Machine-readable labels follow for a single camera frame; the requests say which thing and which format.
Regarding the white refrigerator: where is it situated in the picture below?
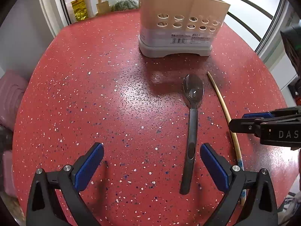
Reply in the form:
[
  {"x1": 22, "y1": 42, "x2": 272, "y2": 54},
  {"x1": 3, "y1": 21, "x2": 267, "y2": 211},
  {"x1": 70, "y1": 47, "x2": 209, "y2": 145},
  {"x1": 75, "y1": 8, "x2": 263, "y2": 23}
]
[{"x1": 222, "y1": 0, "x2": 286, "y2": 51}]

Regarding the blue-patterned end chopstick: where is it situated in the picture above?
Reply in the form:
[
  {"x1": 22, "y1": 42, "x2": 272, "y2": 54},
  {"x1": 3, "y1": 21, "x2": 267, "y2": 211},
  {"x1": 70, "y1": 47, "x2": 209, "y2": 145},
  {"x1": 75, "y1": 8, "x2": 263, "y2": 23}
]
[{"x1": 207, "y1": 71, "x2": 247, "y2": 206}]

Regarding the pink plastic stool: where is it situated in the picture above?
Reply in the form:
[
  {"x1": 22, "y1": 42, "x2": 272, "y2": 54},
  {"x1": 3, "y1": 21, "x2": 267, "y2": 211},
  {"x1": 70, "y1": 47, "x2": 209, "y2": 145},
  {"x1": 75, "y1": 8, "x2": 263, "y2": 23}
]
[{"x1": 0, "y1": 70, "x2": 29, "y2": 131}]

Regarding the yellow foil bag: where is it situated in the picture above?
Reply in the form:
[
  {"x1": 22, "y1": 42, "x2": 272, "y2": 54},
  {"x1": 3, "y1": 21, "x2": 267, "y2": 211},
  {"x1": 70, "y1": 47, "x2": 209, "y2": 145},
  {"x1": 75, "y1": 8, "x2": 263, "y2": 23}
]
[{"x1": 71, "y1": 0, "x2": 89, "y2": 21}]

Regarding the beige utensil holder caddy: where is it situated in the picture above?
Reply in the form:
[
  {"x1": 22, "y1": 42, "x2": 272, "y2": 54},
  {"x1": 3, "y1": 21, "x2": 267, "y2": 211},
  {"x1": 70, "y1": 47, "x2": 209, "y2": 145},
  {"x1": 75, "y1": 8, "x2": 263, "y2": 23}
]
[{"x1": 138, "y1": 0, "x2": 230, "y2": 58}]

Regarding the grey-handled spoon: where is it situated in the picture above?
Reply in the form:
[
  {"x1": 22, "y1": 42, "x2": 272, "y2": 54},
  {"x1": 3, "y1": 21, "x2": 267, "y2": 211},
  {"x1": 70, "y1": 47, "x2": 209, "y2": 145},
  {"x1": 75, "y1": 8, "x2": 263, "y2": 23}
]
[{"x1": 180, "y1": 73, "x2": 204, "y2": 195}]

